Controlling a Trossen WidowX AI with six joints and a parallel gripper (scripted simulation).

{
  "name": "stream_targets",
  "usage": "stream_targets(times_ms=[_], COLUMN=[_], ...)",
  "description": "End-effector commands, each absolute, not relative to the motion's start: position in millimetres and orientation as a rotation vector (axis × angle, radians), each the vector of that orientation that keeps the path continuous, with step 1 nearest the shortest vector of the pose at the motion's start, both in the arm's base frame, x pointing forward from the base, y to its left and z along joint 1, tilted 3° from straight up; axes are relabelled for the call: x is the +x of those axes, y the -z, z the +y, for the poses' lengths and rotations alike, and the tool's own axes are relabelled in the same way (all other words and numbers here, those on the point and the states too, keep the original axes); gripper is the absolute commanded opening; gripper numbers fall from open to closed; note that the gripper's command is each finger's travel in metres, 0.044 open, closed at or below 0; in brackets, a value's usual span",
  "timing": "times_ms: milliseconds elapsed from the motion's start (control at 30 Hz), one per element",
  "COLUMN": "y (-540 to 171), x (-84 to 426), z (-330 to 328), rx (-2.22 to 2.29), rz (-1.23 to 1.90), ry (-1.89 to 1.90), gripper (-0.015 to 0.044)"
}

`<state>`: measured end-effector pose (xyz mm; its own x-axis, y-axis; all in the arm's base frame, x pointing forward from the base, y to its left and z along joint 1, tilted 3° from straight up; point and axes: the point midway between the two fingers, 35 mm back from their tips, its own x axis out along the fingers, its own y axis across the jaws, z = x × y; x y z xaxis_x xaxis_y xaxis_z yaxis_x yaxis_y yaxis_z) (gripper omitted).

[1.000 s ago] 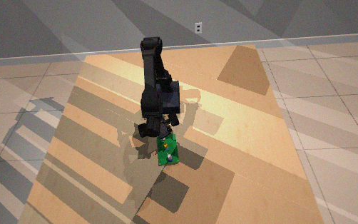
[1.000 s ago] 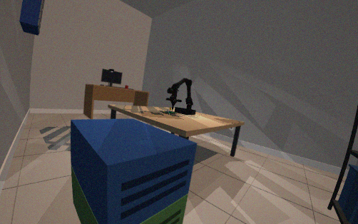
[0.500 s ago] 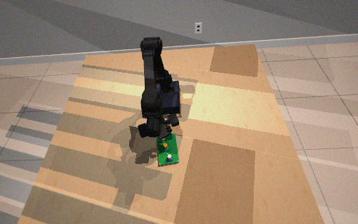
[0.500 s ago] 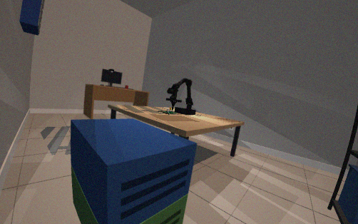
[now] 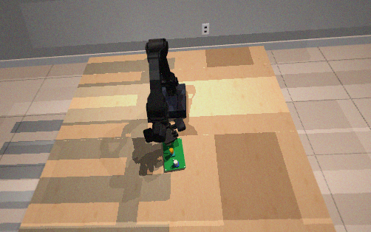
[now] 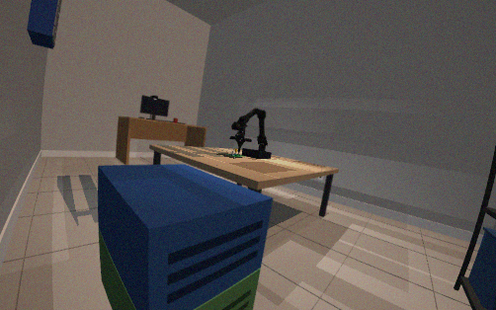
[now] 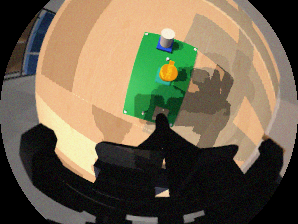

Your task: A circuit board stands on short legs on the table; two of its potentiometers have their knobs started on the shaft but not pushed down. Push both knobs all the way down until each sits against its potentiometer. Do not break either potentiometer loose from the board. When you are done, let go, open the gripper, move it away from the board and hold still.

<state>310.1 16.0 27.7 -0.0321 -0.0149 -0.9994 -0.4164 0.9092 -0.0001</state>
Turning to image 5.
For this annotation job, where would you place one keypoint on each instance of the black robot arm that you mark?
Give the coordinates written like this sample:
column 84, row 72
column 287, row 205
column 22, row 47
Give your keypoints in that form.
column 160, row 76

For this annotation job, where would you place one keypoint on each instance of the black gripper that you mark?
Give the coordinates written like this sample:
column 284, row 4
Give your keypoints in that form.
column 179, row 125

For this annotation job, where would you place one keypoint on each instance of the green circuit board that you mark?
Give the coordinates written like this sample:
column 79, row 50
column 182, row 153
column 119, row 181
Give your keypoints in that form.
column 173, row 155

